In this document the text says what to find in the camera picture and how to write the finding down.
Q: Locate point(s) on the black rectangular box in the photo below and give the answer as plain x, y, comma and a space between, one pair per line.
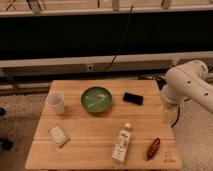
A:
132, 98

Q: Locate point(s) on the clear bottle with label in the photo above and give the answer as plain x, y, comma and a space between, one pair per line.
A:
122, 142

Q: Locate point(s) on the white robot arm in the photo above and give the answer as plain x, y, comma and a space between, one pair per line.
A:
186, 80

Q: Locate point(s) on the green ceramic bowl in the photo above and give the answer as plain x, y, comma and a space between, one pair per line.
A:
96, 99

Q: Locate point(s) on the white plastic cup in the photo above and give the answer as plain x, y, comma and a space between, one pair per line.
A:
55, 100

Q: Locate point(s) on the white rectangular packet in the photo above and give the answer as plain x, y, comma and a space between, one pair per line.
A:
59, 136

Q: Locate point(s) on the wooden folding table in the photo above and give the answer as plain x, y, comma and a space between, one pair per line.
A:
92, 138

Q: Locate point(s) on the brown oblong object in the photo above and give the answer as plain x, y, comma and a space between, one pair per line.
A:
152, 150

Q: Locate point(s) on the pale translucent gripper body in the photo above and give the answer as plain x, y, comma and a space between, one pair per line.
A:
169, 114

